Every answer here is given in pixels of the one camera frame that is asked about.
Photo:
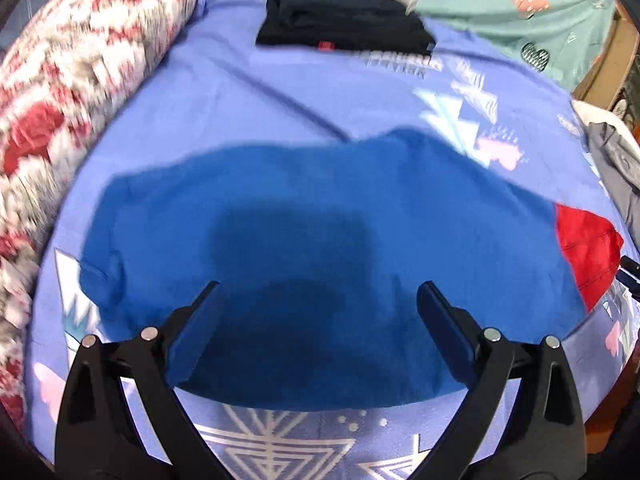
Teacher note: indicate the folded black garment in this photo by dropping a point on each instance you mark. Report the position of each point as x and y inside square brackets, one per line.
[340, 15]

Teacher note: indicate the wooden bed frame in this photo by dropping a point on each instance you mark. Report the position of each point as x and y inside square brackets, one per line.
[607, 65]

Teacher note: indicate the white cloth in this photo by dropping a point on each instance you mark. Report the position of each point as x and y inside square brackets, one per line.
[595, 112]

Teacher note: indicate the purple printed bedsheet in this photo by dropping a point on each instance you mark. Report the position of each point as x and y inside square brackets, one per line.
[250, 95]

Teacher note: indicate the grey garment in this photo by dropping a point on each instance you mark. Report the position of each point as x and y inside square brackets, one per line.
[617, 165]

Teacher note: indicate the blue and red pants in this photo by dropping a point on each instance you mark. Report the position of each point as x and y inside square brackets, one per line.
[325, 220]

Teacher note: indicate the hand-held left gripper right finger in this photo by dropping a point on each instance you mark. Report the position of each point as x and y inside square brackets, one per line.
[447, 332]

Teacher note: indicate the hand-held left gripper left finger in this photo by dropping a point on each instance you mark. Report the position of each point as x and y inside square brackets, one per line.
[192, 332]

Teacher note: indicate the red floral pillow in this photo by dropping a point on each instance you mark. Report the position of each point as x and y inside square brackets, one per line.
[75, 85]

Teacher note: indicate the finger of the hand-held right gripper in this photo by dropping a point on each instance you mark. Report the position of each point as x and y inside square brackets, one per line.
[631, 272]

